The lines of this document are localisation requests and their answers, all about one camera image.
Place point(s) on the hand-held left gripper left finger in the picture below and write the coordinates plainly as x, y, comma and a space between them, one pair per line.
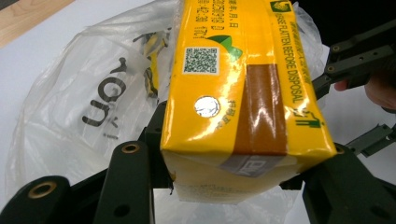
127, 183

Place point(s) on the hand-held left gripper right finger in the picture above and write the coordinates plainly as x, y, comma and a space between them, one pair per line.
345, 193

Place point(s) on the white plastic bag smiley print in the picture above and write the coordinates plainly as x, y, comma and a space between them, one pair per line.
77, 102

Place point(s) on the yellow drink carton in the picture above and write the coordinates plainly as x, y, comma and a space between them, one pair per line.
243, 102

